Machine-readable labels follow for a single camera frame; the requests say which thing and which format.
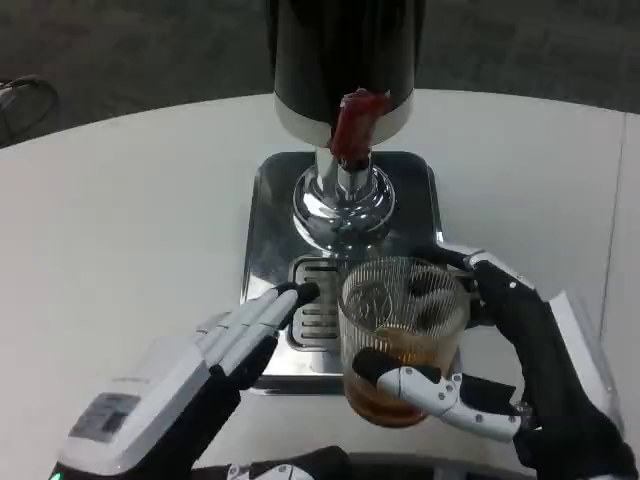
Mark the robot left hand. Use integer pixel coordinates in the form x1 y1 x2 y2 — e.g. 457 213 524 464
49 281 352 480

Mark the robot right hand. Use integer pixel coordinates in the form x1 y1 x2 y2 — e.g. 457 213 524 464
352 246 640 480

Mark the clear ribbed glass cup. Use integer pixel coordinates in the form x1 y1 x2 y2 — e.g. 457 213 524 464
337 255 471 429

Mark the slotted drip tray grid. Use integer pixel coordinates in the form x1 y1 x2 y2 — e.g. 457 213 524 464
288 257 354 350

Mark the steel drip tray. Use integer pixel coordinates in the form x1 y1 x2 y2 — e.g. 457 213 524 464
241 149 447 396

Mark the black drink dispenser chrome base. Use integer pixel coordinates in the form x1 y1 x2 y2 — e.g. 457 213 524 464
264 0 426 251

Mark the red tap handle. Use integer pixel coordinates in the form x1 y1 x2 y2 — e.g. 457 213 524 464
329 88 391 162

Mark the black cable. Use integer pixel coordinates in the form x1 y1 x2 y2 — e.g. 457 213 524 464
0 74 61 147

